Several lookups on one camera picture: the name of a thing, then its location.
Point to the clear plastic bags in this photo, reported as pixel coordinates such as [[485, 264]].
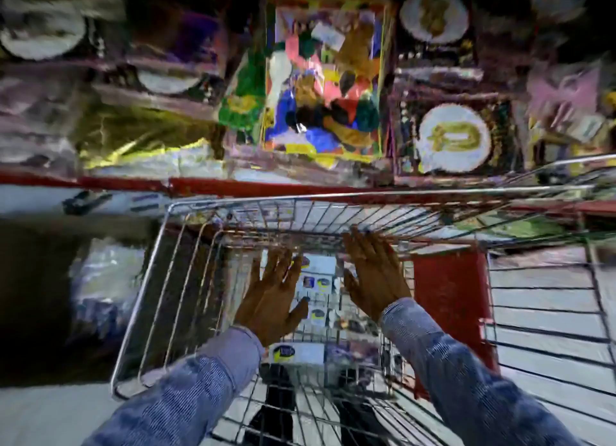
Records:
[[108, 282]]

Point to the green patterned packet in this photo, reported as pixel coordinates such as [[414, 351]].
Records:
[[520, 226]]

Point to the foil packet small round label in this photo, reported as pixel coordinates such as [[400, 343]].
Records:
[[433, 15]]

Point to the pile of silver foil packets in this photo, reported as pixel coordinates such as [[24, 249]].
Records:
[[38, 123]]

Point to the person's left hand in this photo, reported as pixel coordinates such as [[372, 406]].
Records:
[[269, 306]]

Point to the person's left forearm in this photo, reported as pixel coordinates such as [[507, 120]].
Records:
[[183, 397]]

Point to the person's dark trousers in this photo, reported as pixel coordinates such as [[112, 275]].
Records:
[[276, 412]]

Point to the foil packet large round label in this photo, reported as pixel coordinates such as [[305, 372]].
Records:
[[452, 137]]

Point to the purple packet white round label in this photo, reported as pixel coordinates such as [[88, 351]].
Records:
[[166, 80]]

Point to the gold foil packets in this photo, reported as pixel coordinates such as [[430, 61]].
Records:
[[144, 142]]

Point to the pink packet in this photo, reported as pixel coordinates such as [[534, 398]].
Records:
[[563, 99]]

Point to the colourful balloon packet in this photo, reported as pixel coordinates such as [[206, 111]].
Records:
[[327, 75]]

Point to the person's right forearm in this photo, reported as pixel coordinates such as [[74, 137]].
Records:
[[462, 383]]

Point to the dark packet white round label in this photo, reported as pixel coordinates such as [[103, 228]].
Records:
[[43, 36]]

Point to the foil boxes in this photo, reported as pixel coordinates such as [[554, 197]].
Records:
[[318, 273]]

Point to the person's right hand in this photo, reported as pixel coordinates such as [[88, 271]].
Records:
[[375, 277]]

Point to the red metal shelf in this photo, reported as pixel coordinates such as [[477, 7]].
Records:
[[289, 189]]

